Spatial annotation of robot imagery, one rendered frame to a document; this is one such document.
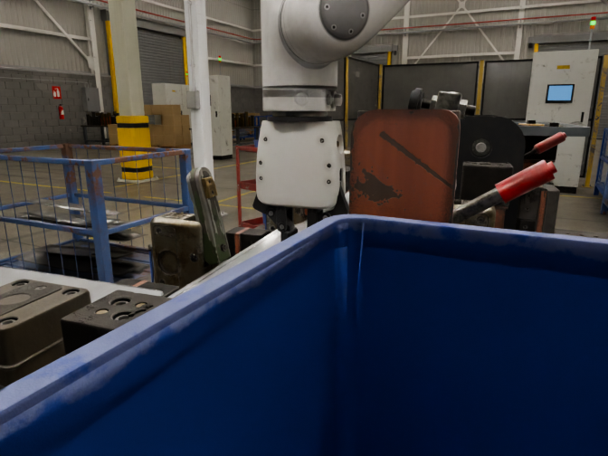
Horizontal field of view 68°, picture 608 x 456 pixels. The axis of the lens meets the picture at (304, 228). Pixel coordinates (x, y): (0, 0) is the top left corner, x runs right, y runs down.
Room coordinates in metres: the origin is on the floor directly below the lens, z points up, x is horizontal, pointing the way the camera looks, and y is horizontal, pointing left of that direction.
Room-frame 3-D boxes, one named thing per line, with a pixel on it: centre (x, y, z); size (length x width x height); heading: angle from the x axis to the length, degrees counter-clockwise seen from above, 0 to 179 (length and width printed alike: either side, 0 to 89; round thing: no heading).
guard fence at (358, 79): (7.19, -0.66, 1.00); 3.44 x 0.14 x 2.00; 154
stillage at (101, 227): (2.94, 1.47, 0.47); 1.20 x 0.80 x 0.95; 65
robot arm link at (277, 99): (0.53, 0.00, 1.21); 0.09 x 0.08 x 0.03; 71
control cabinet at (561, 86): (6.94, -3.76, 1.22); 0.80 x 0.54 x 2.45; 64
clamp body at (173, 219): (0.65, 0.18, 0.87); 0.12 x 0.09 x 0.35; 71
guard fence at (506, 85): (7.95, -2.97, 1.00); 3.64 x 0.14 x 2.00; 64
